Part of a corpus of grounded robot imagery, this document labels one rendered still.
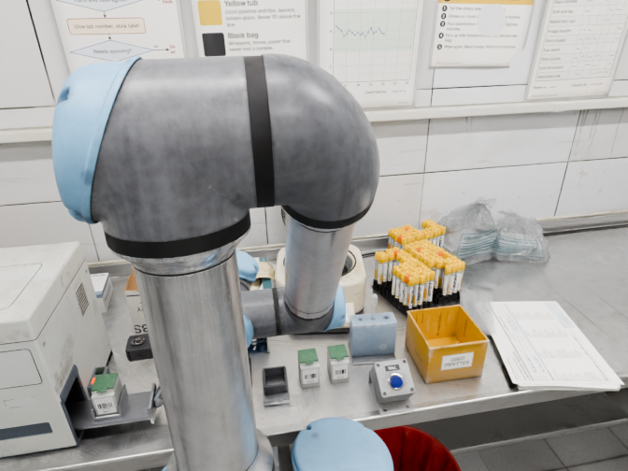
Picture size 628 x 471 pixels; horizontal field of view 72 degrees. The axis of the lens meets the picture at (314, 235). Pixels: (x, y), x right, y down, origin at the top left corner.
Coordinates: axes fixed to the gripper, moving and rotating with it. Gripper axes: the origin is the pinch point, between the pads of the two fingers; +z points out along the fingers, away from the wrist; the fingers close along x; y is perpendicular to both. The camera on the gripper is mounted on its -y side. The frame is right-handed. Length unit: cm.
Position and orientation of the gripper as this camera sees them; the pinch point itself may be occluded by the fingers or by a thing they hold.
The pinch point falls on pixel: (155, 400)
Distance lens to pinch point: 95.2
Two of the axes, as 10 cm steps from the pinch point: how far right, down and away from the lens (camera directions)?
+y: 8.6, 3.7, 3.5
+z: -4.7, 8.2, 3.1
